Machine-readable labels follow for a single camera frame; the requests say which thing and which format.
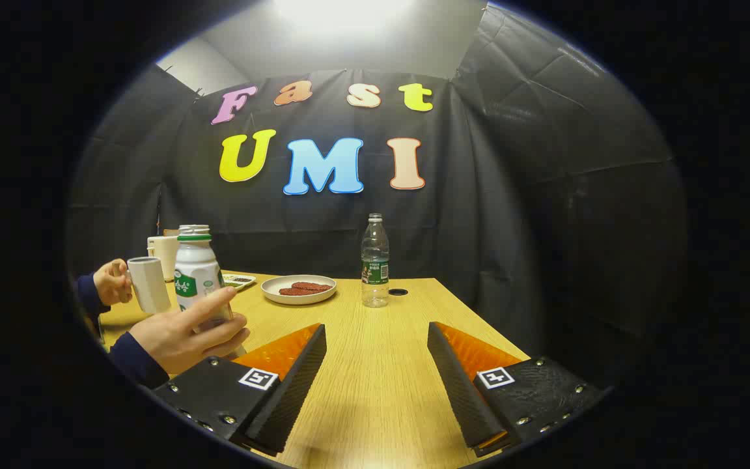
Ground white juice bottle green label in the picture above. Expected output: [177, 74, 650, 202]
[174, 225, 236, 333]

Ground red dried meat slices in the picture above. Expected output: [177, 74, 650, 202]
[279, 281, 335, 297]

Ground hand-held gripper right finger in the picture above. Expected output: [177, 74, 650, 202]
[427, 321, 610, 458]

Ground wooden table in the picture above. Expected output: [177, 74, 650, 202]
[98, 270, 532, 469]

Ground black backdrop cloth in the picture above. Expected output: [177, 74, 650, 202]
[68, 3, 688, 369]

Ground ceiling light panel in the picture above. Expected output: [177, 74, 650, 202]
[274, 0, 415, 30]

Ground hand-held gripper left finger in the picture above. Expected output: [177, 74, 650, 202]
[152, 323, 327, 457]

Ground clear plastic water bottle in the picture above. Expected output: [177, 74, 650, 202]
[361, 213, 390, 308]

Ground cream toaster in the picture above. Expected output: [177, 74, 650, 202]
[147, 234, 180, 282]

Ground white round plate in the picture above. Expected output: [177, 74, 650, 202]
[261, 275, 337, 306]

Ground white cup wooden handle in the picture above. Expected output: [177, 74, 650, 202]
[127, 257, 172, 315]

